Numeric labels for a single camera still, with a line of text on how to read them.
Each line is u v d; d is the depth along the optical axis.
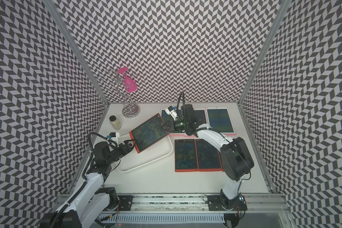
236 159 0.88
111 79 1.08
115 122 0.97
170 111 0.76
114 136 0.75
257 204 0.76
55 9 0.72
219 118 1.07
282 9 0.67
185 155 0.91
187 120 0.68
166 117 0.76
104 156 0.64
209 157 0.89
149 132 0.79
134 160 0.92
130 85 1.05
